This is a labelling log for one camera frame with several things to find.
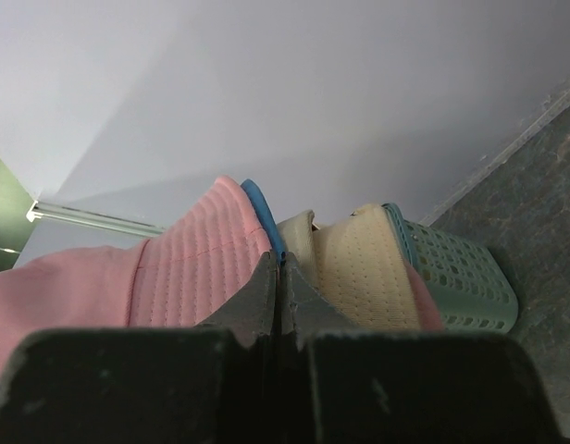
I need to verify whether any beige hat in basket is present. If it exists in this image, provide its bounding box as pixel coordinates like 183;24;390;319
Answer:
313;204;421;331

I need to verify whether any pink beige bucket hat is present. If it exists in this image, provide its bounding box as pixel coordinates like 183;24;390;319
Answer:
0;174;446;394

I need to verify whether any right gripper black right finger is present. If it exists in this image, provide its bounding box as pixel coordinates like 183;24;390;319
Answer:
280;255;564;443

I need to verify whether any peach bucket hat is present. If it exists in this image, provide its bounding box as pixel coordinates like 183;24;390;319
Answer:
277;210;319;288

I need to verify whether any blue bucket hat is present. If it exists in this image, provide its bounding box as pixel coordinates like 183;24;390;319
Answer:
241;179;286;267

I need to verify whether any teal plastic basket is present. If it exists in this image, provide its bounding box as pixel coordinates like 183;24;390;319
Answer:
382;203;519;334

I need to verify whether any left aluminium frame post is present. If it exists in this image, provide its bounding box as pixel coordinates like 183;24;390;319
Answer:
26;201;165;238

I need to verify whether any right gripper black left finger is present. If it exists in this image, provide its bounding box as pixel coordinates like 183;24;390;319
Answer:
0;253;279;443

